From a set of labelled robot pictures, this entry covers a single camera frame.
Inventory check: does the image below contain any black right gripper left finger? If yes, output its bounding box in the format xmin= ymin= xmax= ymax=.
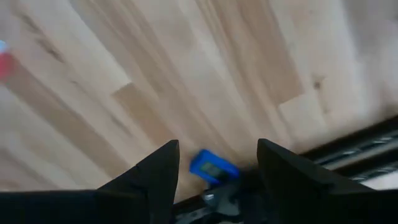
xmin=98 ymin=139 xmax=181 ymax=224

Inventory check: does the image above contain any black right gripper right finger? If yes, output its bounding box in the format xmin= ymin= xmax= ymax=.
xmin=256 ymin=138 xmax=374 ymax=224

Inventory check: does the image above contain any blue digital timer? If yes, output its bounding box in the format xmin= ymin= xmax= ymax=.
xmin=188 ymin=148 xmax=241 ymax=185

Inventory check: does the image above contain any red pencil sharpener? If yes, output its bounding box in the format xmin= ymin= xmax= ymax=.
xmin=0 ymin=52 xmax=16 ymax=84

